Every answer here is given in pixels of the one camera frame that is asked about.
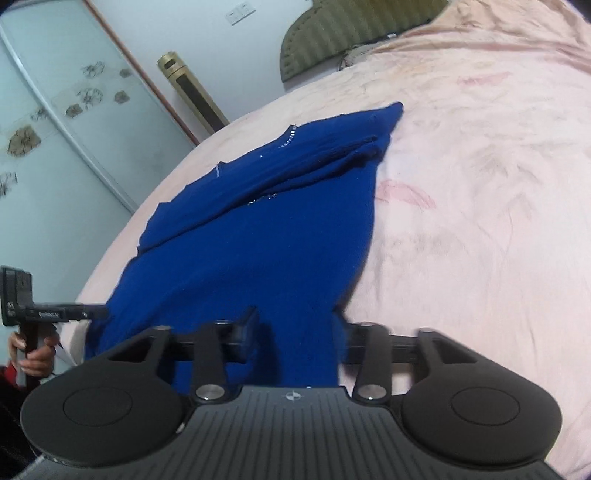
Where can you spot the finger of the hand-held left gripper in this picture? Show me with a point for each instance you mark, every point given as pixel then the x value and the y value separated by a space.
pixel 69 312

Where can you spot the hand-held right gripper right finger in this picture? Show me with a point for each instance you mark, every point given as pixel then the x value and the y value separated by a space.
pixel 340 341

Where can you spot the flower print wardrobe door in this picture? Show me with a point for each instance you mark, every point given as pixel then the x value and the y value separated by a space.
pixel 55 138

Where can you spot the gold tower air conditioner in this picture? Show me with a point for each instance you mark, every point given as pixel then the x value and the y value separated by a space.
pixel 194 92

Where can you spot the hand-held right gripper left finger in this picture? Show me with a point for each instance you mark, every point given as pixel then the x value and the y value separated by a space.
pixel 249 334

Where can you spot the olive green padded headboard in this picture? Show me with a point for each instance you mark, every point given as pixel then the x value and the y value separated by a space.
pixel 351 23

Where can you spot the person's dark clothing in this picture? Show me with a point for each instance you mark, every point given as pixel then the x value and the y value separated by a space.
pixel 11 424

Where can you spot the pink bed blanket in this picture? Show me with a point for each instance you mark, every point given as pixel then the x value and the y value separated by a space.
pixel 461 184

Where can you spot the tan pillow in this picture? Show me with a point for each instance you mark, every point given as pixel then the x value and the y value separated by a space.
pixel 358 55

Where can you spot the blue knit garment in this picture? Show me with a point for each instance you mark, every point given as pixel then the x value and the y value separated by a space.
pixel 254 240

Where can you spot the person's left hand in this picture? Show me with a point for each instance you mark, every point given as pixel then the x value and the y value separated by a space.
pixel 39 362

